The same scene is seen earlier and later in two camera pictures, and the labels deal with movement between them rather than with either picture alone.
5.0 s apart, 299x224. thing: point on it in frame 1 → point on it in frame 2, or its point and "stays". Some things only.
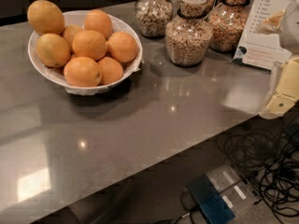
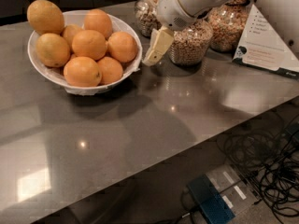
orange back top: [97, 20] stays
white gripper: [291, 32] → [168, 12]
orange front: [82, 72] stays
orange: [122, 47] stays
